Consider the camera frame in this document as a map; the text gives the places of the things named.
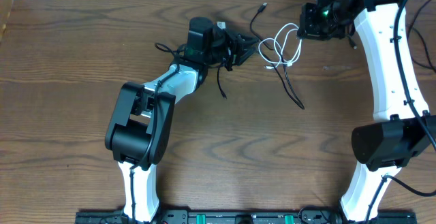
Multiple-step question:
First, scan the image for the black usb cable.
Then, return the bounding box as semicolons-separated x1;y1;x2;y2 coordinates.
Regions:
249;2;306;110

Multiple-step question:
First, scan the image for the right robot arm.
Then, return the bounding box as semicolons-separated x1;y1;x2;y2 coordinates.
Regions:
298;0;435;223

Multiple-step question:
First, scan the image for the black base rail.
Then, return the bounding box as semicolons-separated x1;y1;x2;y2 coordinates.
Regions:
74;208;418;224

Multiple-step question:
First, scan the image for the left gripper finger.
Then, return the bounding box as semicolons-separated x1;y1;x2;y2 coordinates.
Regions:
234;47;256;66
240;34;259;47

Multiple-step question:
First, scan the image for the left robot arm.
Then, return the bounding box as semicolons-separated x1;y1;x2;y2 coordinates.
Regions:
105;17;258;223

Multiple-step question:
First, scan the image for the white cable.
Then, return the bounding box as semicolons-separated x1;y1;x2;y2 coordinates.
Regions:
258;22;303;70

